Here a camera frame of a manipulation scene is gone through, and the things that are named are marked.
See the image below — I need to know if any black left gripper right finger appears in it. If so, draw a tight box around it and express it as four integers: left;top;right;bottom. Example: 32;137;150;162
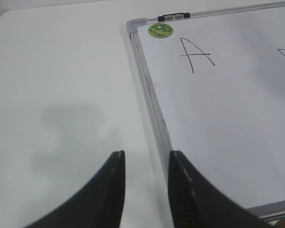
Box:
168;151;270;228

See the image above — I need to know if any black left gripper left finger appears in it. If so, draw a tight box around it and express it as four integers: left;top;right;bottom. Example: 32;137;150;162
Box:
29;151;125;228

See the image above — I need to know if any round green magnet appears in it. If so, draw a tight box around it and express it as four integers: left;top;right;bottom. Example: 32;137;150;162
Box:
148;23;173;38

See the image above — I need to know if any white board with metal frame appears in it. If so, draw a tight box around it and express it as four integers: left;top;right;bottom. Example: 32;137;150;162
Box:
127;1;285;221

